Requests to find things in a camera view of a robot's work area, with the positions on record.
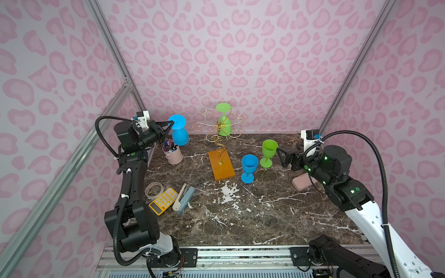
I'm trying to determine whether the clear tape roll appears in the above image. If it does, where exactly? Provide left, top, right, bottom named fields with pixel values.
left=144, top=182, right=164, bottom=200

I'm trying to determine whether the pink case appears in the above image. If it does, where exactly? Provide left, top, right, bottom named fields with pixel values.
left=292, top=174, right=312, bottom=191

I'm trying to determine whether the blue wine glass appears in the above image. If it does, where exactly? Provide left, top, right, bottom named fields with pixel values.
left=169, top=114, right=190, bottom=146
left=241, top=154, right=258, bottom=184

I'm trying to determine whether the wooden rack base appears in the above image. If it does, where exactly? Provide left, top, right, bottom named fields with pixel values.
left=208, top=148, right=235, bottom=181

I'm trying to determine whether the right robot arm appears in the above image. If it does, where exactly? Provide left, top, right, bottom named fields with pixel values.
left=277, top=130, right=444, bottom=278

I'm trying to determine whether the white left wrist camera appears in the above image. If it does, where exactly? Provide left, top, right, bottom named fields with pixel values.
left=132, top=110, right=151, bottom=133

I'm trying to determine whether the blue white stapler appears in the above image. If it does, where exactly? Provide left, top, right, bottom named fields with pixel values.
left=172, top=184, right=195, bottom=214

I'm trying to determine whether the blue wine glass back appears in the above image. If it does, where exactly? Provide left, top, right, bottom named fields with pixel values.
left=169, top=114, right=190, bottom=146

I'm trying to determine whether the green wine glass back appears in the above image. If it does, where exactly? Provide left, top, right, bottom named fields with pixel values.
left=216, top=103, right=232, bottom=137

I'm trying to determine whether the green wine glass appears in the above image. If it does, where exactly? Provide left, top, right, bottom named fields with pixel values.
left=260, top=140, right=278, bottom=168
left=216, top=103, right=232, bottom=137

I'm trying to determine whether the blue wine glass front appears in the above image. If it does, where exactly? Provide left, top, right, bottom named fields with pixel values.
left=241, top=154, right=258, bottom=184

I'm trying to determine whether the pink metal pen bucket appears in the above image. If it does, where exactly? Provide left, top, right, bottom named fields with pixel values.
left=162, top=139, right=183, bottom=165

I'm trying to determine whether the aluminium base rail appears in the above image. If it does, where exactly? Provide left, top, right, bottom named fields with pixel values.
left=93, top=243, right=397, bottom=278

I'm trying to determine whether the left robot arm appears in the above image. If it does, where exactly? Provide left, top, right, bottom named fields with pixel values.
left=95, top=116, right=184, bottom=266

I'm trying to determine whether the gold wire glass rack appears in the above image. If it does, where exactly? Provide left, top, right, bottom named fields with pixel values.
left=192, top=110, right=246, bottom=150

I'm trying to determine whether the yellow calculator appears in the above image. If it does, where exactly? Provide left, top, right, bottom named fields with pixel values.
left=149, top=188, right=178, bottom=216

